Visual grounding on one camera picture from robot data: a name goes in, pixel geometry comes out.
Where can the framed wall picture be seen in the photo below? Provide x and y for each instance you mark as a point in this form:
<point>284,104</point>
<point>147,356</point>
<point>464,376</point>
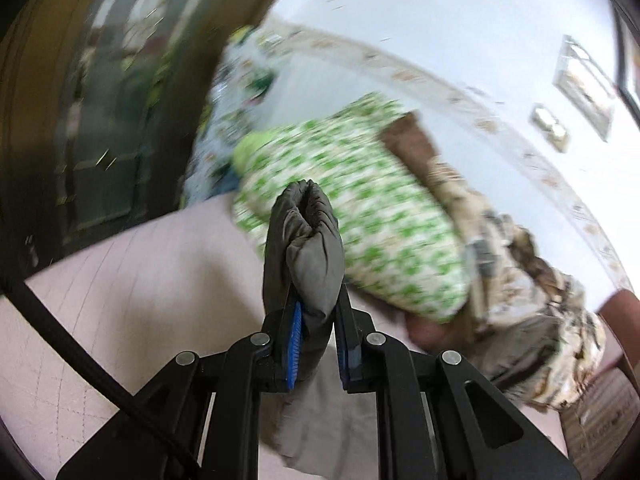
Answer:
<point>585,85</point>

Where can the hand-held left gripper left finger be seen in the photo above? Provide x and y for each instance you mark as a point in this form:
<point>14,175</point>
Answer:
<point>295,345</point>

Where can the leaf print beige blanket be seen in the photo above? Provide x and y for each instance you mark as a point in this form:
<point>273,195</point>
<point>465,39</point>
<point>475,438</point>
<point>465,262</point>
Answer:
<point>550,320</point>

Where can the pink quilted bed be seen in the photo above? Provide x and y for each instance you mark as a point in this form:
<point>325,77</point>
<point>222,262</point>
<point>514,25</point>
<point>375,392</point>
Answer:
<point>150,285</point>

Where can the patterned plastic bag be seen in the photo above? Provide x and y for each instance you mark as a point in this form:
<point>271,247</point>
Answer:
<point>225,110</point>

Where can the brown fleece cloth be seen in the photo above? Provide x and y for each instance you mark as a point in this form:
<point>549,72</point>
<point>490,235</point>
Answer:
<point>410,145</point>

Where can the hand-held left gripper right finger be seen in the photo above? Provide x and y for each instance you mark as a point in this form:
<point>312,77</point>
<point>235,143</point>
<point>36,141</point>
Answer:
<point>344,355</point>

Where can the olive grey padded jacket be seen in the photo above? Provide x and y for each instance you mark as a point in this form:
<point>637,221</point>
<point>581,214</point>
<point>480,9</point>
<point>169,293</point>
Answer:
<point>310,240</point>

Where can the dark wooden wardrobe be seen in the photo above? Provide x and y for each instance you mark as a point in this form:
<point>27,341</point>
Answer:
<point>75,110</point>

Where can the brown bed headboard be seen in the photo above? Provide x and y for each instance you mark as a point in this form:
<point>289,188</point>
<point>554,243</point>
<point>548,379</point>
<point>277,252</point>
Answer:
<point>622,315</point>

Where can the reddish brown pillow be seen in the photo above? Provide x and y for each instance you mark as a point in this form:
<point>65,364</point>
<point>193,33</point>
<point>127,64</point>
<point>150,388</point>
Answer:
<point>430,332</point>

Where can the patterned brown cushion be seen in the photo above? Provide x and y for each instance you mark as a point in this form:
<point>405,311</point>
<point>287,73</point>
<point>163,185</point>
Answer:
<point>605,420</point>

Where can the green checkered pillow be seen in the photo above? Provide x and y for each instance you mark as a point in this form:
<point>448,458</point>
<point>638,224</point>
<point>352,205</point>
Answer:
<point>380,210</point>

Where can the wall switch plate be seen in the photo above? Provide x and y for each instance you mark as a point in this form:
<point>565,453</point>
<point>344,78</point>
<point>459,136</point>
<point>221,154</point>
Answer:
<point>541,116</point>
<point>559,135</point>

